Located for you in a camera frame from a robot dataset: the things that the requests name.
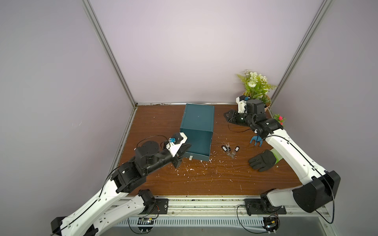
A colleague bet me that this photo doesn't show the teal drawer cabinet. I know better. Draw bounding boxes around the teal drawer cabinet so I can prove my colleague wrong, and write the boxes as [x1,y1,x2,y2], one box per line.
[180,103,215,157]

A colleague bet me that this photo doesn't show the silver keys black tag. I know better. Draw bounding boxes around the silver keys black tag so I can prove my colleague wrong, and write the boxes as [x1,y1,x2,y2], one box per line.
[230,146,240,158]
[221,144,231,153]

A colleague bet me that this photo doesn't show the teal drawer tray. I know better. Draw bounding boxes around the teal drawer tray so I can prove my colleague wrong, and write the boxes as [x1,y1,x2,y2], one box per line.
[180,129,213,161]

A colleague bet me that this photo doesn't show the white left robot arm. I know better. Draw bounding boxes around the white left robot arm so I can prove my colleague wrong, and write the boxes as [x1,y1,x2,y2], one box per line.
[51,140,191,236]

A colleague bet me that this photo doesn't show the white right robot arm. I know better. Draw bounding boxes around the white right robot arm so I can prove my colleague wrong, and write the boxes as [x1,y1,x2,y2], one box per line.
[224,95,341,213]

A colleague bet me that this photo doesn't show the beige ribbed flower pot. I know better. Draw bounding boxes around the beige ribbed flower pot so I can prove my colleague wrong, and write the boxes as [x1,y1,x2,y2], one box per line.
[264,94,271,112]

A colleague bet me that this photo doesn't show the small white pot pink flowers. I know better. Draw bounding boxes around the small white pot pink flowers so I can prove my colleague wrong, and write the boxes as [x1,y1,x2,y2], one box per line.
[273,114,286,125]

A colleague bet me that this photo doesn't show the green plant white flowers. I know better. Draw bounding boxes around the green plant white flowers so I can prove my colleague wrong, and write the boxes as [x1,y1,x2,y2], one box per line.
[237,70,277,103]

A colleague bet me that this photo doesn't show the black green work glove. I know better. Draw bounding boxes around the black green work glove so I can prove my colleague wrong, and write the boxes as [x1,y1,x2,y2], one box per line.
[249,148,283,172]

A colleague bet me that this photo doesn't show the left small circuit board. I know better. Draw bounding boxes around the left small circuit board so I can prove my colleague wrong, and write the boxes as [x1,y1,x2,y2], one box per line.
[137,217,156,234]

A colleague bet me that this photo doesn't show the small circuit board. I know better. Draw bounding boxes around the small circuit board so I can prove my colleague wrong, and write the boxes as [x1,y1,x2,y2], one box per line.
[137,217,156,234]
[263,215,280,234]

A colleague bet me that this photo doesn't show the right small circuit board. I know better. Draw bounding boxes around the right small circuit board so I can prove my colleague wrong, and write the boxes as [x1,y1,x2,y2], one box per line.
[263,215,280,234]

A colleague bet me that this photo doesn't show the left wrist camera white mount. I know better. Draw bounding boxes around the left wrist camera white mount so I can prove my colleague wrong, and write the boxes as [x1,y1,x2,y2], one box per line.
[165,132,188,157]

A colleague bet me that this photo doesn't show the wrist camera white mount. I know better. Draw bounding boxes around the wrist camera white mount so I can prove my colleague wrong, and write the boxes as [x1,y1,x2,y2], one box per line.
[165,132,188,157]
[236,95,250,114]

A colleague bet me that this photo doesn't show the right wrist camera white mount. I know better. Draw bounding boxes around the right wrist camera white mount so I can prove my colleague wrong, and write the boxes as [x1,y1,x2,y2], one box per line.
[236,95,250,114]

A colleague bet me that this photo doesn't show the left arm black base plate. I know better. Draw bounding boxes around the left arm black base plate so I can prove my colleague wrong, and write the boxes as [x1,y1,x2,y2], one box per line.
[141,198,169,215]

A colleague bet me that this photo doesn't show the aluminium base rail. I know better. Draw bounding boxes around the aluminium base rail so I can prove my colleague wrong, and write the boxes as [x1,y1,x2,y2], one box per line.
[107,195,332,219]

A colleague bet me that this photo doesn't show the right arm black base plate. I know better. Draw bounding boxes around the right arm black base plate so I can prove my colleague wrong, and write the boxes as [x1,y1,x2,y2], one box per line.
[244,198,287,216]

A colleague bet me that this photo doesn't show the aluminium corner post right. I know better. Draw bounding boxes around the aluminium corner post right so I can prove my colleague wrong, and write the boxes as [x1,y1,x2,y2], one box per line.
[271,0,333,105]

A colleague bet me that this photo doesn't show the aluminium corner post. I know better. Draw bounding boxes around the aluminium corner post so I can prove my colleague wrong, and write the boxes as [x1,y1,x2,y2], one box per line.
[82,0,137,110]
[271,0,333,105]

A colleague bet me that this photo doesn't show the aluminium corner post left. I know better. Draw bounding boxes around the aluminium corner post left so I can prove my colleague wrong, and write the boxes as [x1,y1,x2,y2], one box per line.
[82,0,137,110]

